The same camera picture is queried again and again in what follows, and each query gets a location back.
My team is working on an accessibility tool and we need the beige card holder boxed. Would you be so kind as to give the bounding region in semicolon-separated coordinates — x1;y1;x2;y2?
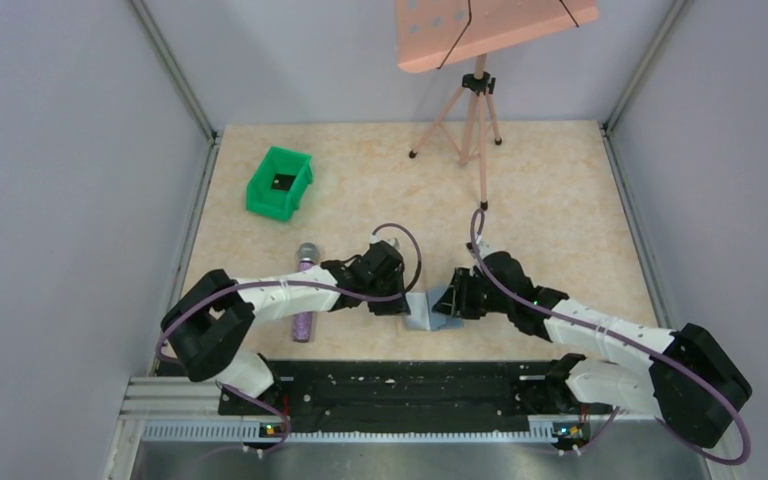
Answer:
402;285;465;332

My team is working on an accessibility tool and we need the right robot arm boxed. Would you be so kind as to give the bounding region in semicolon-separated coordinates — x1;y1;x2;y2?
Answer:
432;251;753;448

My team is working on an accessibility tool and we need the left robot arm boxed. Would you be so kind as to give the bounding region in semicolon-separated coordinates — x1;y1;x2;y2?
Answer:
159;241;407;398

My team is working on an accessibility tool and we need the purple glitter microphone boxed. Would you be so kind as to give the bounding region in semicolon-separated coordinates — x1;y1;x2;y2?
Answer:
292;242;320;343

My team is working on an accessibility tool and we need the black object in bin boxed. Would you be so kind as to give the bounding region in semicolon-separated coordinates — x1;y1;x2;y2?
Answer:
271;173;297;191

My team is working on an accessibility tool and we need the green plastic bin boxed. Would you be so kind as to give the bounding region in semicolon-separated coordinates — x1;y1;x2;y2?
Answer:
245;146;314;222

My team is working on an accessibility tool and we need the pink music stand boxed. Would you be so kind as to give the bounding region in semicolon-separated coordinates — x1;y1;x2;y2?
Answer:
393;0;599;211

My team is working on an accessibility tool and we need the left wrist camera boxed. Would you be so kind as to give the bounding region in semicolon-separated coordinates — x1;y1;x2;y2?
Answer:
369;235;400;251

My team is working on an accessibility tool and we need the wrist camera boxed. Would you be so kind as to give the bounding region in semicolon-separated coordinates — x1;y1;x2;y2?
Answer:
369;235;400;251
466;240;497;261

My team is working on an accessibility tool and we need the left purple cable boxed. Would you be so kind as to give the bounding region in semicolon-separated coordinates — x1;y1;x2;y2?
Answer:
155;223;423;366

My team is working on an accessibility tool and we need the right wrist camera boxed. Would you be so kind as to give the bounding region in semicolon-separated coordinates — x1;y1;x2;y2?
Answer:
466;240;497;261

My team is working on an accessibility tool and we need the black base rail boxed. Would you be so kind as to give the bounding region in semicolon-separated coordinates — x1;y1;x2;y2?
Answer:
218;358;617;439

